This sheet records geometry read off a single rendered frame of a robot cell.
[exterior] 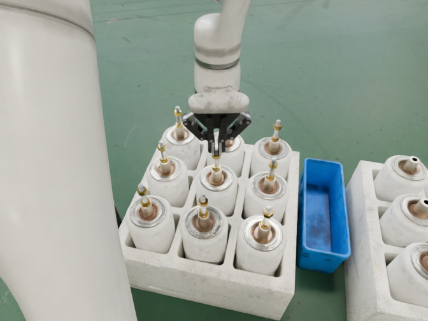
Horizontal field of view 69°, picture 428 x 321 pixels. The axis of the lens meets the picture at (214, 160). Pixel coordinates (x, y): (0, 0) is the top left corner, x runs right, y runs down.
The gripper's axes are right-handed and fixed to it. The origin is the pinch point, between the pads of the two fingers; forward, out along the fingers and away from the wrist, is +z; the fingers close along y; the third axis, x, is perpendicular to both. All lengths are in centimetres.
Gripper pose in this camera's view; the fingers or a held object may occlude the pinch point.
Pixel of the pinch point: (216, 146)
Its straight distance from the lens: 62.0
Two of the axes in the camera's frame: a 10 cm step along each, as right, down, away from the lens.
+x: 0.3, 7.4, -6.7
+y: -10.0, 0.2, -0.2
